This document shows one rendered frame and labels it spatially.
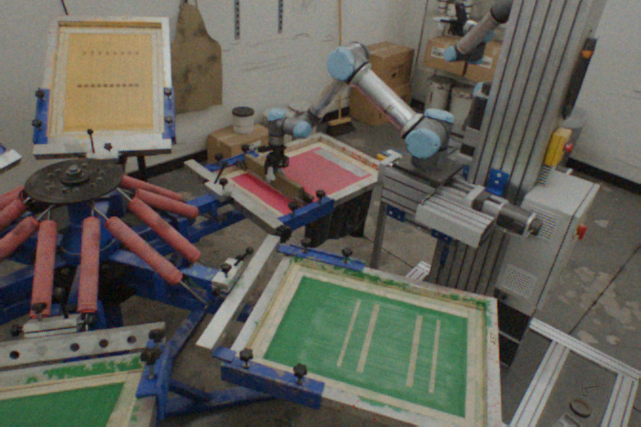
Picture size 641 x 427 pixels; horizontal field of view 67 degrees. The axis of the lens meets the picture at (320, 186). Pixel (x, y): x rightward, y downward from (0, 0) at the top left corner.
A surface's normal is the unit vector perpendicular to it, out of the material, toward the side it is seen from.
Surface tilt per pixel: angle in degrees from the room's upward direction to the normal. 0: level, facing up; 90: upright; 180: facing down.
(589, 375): 0
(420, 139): 94
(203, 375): 0
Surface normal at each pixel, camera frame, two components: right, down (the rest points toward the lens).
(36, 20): 0.69, 0.41
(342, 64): -0.57, 0.32
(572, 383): 0.07, -0.86
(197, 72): 0.25, 0.50
